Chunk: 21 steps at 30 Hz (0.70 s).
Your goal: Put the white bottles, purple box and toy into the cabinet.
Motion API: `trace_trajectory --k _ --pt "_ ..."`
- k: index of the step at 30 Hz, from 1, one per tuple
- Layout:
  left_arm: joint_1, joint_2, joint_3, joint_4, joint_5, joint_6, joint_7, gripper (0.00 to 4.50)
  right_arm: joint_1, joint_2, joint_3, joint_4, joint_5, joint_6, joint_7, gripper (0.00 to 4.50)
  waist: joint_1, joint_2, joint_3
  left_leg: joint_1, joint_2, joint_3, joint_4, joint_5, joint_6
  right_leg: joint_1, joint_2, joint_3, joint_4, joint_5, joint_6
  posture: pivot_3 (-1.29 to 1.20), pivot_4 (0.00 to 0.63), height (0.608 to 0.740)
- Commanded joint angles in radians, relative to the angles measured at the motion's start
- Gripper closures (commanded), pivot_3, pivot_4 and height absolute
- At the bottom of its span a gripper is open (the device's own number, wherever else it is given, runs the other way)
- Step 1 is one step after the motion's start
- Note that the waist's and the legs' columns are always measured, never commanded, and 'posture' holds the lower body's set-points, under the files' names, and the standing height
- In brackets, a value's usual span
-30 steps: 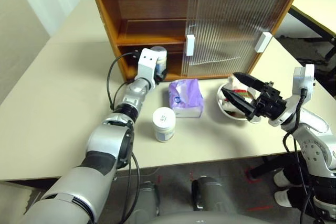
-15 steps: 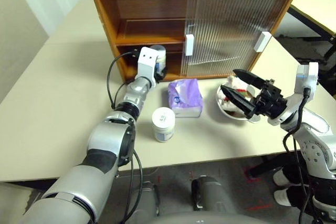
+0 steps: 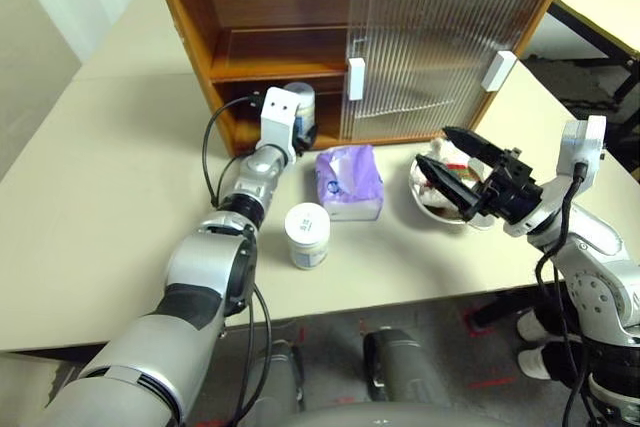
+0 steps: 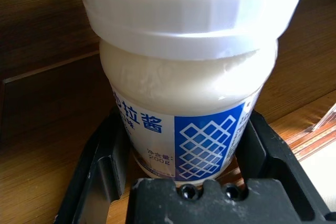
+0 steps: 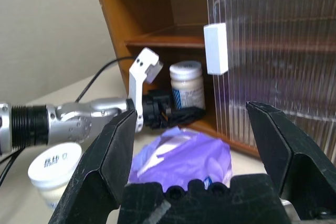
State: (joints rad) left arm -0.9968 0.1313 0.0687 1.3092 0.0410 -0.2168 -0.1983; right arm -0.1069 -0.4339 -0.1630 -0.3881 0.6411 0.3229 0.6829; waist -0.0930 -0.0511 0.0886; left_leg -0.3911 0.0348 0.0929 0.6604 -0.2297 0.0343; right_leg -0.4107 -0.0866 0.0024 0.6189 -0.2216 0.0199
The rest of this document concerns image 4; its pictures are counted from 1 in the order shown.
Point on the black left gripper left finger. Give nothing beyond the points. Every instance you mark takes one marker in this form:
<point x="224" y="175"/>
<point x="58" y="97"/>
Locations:
<point x="89" y="171"/>

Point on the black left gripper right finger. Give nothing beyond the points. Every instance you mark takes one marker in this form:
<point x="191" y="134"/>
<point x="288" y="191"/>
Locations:
<point x="283" y="161"/>

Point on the white bottle with blue label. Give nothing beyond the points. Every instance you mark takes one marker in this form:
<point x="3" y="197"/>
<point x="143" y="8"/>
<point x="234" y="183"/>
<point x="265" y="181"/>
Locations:
<point x="183" y="82"/>

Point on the brown wooden cabinet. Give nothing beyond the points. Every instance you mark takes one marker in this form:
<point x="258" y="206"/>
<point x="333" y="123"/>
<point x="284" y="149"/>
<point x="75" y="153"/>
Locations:
<point x="39" y="51"/>

